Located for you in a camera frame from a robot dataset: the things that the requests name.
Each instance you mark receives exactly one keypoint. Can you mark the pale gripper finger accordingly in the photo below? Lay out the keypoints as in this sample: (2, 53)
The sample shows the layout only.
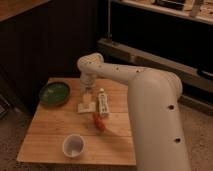
(87, 97)

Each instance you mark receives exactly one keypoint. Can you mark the red toy vegetable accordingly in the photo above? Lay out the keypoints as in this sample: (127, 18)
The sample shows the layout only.
(98, 122)

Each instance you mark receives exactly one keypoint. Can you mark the wooden board table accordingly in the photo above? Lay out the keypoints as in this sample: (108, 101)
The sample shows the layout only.
(50, 126)

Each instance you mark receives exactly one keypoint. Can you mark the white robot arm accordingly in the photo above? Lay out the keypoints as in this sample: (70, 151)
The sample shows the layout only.
(152, 97)

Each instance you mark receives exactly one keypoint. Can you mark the white sponge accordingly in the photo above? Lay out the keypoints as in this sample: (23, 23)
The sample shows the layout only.
(90, 108)

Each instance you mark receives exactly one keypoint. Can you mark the green ceramic bowl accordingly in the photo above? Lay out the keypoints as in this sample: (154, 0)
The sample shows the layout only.
(54, 94)

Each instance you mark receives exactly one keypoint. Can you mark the white tube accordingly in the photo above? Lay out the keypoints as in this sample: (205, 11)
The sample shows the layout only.
(103, 103)

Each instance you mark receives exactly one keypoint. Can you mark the white cup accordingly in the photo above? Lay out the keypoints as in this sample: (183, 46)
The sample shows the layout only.
(73, 146)

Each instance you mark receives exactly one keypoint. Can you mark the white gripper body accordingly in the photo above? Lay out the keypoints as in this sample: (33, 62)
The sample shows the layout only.
(87, 81)

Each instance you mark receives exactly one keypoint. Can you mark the grey metal shelf rail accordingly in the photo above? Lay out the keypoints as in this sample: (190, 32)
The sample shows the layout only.
(187, 74)

